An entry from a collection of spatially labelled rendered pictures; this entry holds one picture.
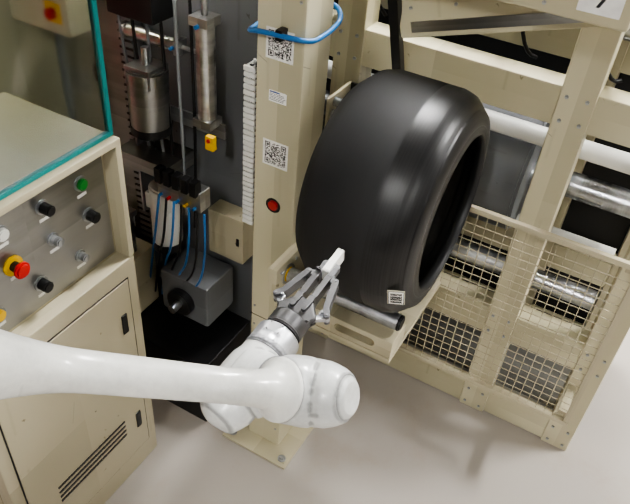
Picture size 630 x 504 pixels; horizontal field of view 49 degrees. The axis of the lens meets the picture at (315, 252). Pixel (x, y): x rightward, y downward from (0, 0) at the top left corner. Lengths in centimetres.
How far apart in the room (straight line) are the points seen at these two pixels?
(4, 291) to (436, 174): 101
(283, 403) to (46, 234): 88
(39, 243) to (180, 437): 114
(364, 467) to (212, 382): 163
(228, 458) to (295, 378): 154
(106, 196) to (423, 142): 84
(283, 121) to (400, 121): 34
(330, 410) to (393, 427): 165
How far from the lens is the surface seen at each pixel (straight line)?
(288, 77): 166
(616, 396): 313
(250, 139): 181
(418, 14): 190
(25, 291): 179
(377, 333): 181
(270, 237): 193
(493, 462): 272
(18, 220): 168
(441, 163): 149
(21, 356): 96
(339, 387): 107
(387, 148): 148
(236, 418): 119
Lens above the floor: 215
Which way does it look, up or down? 40 degrees down
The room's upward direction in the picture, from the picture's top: 5 degrees clockwise
